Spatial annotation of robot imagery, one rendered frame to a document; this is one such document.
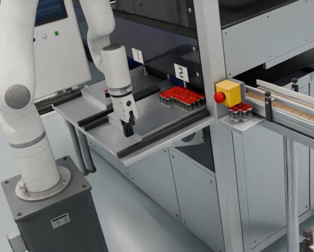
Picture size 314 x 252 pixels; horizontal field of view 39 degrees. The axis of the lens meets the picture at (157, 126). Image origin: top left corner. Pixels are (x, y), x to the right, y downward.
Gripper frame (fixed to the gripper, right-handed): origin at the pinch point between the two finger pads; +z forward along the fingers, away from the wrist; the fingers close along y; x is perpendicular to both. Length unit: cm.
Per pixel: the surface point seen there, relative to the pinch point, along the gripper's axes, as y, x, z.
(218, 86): -16.1, -29.9, -11.4
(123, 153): -8.1, 7.3, 3.0
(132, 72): 54, -33, 1
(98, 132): 15.5, 5.7, 4.4
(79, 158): 98, -9, 61
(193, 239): 24, -36, 91
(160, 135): -8.1, -8.4, 2.5
